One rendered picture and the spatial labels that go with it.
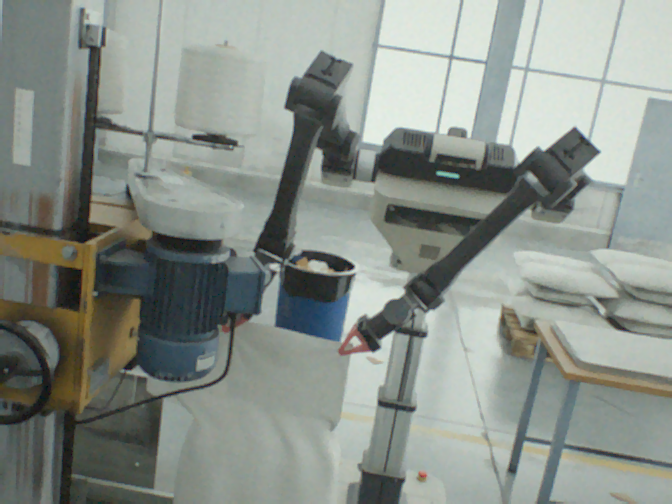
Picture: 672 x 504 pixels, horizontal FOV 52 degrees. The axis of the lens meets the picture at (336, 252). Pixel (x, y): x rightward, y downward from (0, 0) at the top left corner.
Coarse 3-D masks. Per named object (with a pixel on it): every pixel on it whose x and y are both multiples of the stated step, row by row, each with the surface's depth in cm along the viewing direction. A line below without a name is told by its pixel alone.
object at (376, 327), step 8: (368, 320) 157; (376, 320) 156; (384, 320) 155; (368, 328) 154; (376, 328) 155; (384, 328) 155; (392, 328) 156; (368, 336) 158; (376, 336) 156; (384, 336) 157; (376, 344) 154
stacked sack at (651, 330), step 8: (608, 312) 516; (616, 320) 501; (624, 320) 488; (632, 328) 477; (640, 328) 477; (648, 328) 477; (656, 328) 478; (664, 328) 478; (656, 336) 478; (664, 336) 477
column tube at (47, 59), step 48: (48, 0) 105; (96, 0) 112; (0, 48) 107; (48, 48) 106; (0, 96) 109; (48, 96) 108; (0, 144) 111; (48, 144) 110; (0, 192) 112; (48, 192) 112; (0, 288) 116; (48, 288) 116; (0, 432) 123; (48, 432) 123; (0, 480) 125; (48, 480) 127
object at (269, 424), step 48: (240, 336) 164; (288, 336) 161; (192, 384) 167; (240, 384) 167; (288, 384) 163; (336, 384) 162; (192, 432) 166; (240, 432) 163; (288, 432) 163; (192, 480) 166; (240, 480) 163; (288, 480) 162; (336, 480) 165
